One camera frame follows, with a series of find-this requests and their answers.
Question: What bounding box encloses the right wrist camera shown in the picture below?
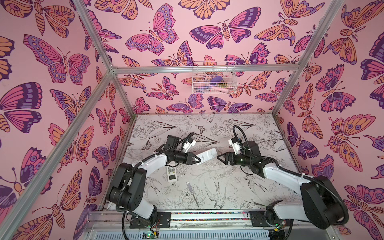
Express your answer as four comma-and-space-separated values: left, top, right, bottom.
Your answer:
228, 138, 244, 155

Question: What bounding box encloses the clear handle screwdriver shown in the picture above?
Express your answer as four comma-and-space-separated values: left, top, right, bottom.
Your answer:
186, 182, 199, 207

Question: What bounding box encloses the white AC remote control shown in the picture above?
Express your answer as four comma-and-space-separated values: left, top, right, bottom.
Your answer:
197, 148, 218, 165

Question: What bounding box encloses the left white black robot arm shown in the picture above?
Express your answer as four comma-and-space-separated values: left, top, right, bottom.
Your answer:
106, 132, 202, 225

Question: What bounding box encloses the small white remote control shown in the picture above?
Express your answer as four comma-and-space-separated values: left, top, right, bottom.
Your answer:
167, 166, 178, 183

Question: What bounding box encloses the small green circuit board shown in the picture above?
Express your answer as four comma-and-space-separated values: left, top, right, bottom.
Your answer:
142, 232, 159, 240

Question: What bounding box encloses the aluminium front rail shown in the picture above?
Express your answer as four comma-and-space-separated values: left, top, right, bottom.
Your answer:
81, 209, 342, 240

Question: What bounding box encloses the purple item in basket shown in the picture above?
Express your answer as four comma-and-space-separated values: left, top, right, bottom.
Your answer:
210, 76, 224, 85

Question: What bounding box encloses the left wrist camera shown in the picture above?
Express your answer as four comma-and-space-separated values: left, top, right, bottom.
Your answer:
182, 138, 196, 153

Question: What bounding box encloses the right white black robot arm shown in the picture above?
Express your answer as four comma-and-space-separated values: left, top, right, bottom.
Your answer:
217, 125, 350, 230

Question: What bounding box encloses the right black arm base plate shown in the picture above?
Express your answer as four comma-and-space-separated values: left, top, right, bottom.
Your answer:
247, 210, 293, 232

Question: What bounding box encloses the white wire basket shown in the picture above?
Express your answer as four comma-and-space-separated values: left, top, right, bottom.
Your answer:
191, 64, 238, 95

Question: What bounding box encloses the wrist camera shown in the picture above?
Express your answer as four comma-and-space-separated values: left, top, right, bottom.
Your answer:
228, 138, 244, 155
182, 138, 196, 153

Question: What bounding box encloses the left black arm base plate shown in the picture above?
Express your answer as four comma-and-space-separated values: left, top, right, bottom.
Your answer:
130, 212, 172, 229

